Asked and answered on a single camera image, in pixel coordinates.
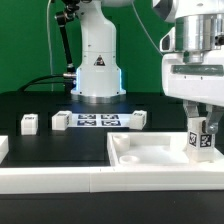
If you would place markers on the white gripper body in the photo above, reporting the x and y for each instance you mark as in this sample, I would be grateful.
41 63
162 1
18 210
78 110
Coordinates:
203 88

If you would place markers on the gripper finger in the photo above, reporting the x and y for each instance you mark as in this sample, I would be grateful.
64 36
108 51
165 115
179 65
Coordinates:
214 114
191 108

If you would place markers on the white square table top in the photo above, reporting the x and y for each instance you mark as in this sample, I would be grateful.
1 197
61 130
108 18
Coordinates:
148 149

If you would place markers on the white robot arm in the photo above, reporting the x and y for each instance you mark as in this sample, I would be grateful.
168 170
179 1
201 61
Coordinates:
193 55

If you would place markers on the apriltag base marker sheet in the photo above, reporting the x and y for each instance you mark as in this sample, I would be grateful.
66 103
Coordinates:
100 120

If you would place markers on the white front fence bar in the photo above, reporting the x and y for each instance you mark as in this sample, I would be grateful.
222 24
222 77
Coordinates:
106 179

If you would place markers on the white left fence piece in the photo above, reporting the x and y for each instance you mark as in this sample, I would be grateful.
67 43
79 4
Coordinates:
4 148

